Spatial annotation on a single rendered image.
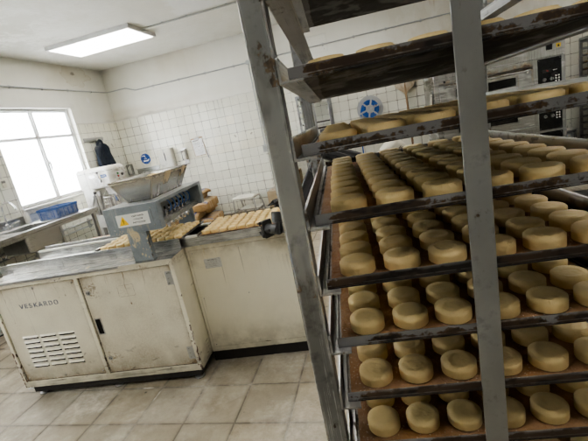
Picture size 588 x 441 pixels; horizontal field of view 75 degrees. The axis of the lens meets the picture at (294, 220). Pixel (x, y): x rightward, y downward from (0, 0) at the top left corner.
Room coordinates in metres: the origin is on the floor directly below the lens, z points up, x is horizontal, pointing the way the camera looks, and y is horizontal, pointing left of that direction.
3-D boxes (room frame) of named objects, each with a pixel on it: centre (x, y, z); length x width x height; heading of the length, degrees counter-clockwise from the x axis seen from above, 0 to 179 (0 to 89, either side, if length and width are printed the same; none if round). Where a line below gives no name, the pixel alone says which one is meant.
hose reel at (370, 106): (6.17, -1.51, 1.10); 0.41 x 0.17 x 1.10; 76
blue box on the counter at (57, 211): (5.01, 3.00, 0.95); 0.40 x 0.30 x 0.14; 169
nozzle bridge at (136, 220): (2.50, 0.85, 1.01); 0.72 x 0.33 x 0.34; 171
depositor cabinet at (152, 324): (2.57, 1.32, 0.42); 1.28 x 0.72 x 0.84; 81
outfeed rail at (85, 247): (2.66, 0.93, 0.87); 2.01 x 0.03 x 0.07; 81
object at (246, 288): (2.42, 0.35, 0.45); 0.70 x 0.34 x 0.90; 81
